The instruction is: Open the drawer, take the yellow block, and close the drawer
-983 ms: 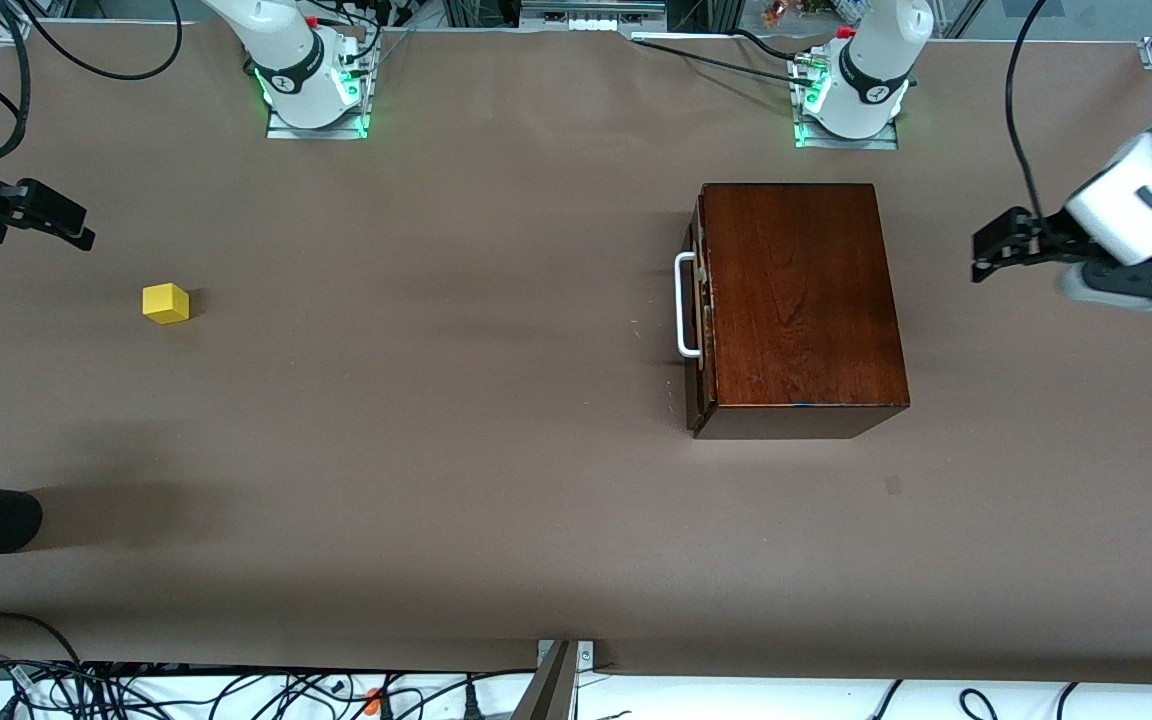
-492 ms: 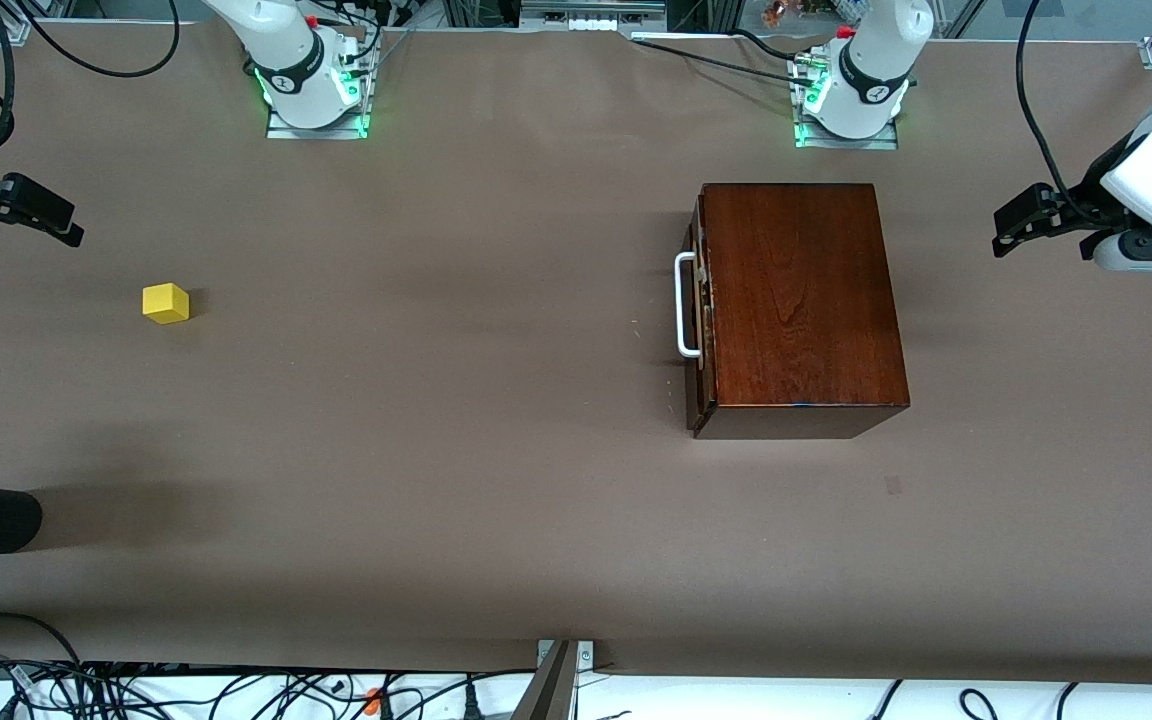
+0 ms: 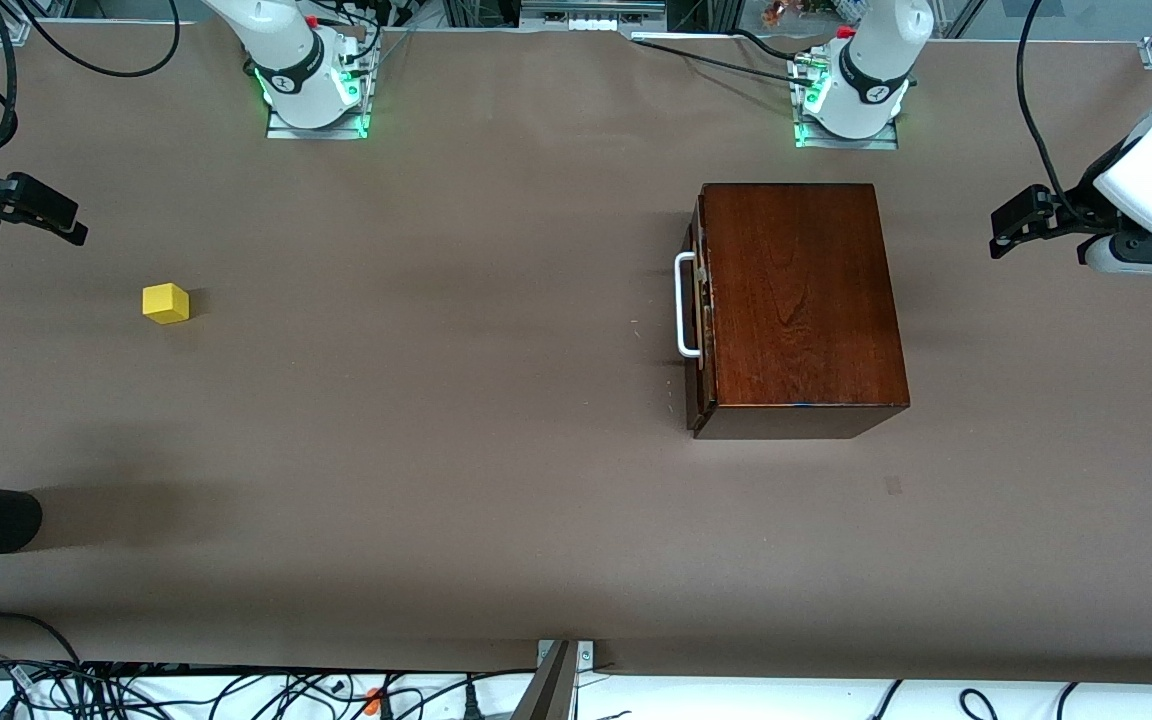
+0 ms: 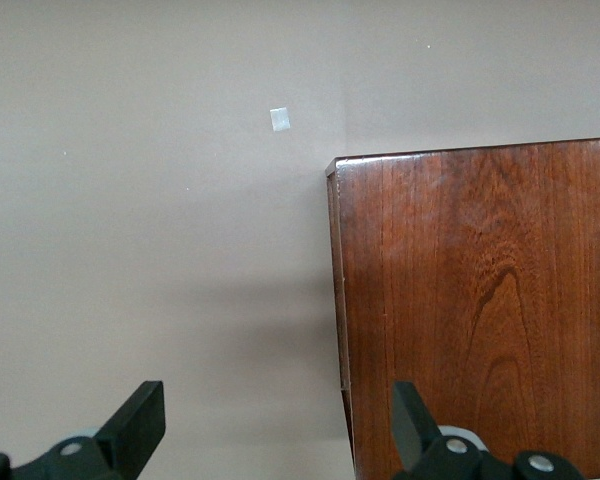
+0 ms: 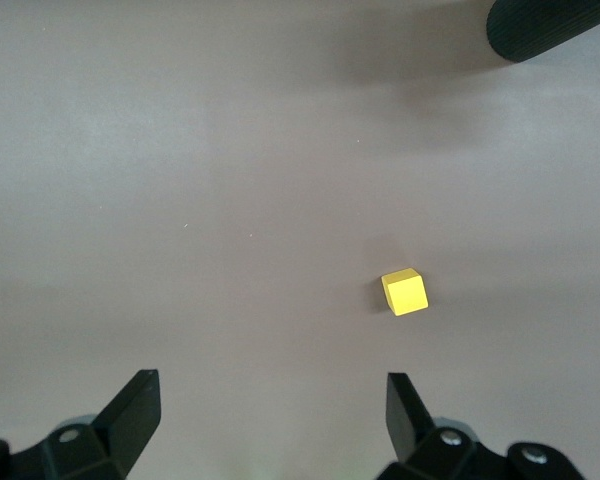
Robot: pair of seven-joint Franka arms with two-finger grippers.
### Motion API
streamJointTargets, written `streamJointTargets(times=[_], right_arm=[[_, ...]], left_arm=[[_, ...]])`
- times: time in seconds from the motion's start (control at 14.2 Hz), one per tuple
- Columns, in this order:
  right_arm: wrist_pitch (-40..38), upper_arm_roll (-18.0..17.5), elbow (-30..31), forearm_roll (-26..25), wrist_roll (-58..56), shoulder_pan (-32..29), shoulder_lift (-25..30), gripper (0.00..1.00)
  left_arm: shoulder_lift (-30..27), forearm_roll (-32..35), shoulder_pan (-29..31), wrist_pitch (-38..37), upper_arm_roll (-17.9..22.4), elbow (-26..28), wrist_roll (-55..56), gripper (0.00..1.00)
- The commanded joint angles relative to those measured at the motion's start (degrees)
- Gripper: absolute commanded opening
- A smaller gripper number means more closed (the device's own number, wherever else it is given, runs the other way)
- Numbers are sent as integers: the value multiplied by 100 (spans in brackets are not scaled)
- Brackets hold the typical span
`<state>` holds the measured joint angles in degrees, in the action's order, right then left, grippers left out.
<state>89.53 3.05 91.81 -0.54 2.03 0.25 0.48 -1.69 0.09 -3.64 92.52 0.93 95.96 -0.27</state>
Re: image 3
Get yellow block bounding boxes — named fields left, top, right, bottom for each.
left=143, top=283, right=191, bottom=326

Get wooden drawer with white handle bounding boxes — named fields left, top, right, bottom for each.
left=674, top=222, right=709, bottom=431

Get dark brown wooden cabinet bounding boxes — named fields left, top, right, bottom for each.
left=686, top=182, right=911, bottom=441

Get white power strip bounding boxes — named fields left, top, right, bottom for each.
left=521, top=0, right=669, bottom=33

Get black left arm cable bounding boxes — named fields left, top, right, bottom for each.
left=1018, top=0, right=1077, bottom=211

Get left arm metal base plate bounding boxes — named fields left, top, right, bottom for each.
left=794, top=55, right=900, bottom=151

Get black looping cable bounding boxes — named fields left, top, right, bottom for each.
left=21, top=0, right=182, bottom=78

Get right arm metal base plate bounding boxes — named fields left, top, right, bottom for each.
left=266, top=60, right=370, bottom=141

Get black cable across table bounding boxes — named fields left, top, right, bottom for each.
left=631, top=28, right=829, bottom=86

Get tangled black cables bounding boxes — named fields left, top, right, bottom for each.
left=0, top=612, right=537, bottom=720

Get metal table bracket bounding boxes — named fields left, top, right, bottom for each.
left=511, top=640, right=595, bottom=720

